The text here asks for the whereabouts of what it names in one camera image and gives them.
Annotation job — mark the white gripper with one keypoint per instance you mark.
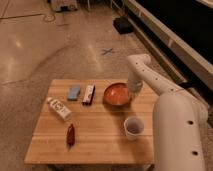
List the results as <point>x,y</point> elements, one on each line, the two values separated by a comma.
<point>134,85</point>

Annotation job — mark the orange ceramic bowl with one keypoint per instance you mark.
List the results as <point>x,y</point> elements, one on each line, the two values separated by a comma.
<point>116,94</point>

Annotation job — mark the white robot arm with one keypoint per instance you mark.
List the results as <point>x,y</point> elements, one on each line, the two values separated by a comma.
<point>177,115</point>

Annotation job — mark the white paper cup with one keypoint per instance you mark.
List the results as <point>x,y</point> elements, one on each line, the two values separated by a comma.
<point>133,127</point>

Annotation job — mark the blue sponge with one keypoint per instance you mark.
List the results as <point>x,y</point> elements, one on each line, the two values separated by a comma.
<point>73,93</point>

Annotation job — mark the white lotion tube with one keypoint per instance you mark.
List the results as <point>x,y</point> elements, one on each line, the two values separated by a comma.
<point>59,108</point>

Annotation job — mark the black object on floor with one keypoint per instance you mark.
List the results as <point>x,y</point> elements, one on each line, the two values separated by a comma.
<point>122,25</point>

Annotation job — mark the equipment at top edge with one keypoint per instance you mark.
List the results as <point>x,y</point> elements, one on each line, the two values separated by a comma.
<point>58,5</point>

